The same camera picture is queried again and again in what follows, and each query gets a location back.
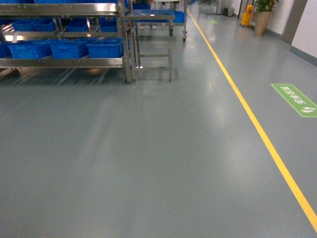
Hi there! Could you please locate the steel shelving rack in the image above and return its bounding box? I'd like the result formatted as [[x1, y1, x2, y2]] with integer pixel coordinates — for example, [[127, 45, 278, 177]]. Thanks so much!
[[0, 0, 130, 83]]

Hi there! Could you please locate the stainless steel table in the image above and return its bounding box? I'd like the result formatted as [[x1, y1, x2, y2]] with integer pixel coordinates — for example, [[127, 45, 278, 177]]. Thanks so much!
[[124, 9, 175, 82]]

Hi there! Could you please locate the plant in tan pot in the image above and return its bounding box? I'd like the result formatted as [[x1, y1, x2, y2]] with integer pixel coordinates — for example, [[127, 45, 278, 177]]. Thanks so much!
[[254, 0, 279, 36]]

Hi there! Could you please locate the blue bin right lower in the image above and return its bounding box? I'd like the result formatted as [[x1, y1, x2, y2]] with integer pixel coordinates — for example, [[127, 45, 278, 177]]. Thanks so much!
[[87, 38, 124, 59]]

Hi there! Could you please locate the blue bin middle lower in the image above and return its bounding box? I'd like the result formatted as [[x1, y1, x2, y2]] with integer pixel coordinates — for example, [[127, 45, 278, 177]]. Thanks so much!
[[50, 39, 94, 59]]

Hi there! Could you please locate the far steel cart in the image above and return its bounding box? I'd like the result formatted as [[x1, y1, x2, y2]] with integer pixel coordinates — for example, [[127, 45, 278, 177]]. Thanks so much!
[[131, 0, 188, 43]]

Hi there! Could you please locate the blue bin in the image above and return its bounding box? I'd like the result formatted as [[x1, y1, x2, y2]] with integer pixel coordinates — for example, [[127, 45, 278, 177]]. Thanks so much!
[[87, 38, 124, 59], [50, 39, 94, 59], [8, 40, 53, 59]]

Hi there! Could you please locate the blue bin left lower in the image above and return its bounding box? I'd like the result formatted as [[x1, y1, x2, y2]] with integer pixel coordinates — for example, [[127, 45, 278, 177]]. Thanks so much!
[[8, 40, 53, 59]]

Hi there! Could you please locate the yellow mop bucket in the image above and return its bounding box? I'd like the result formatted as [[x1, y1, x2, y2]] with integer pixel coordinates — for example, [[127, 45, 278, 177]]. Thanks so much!
[[240, 5, 253, 27]]

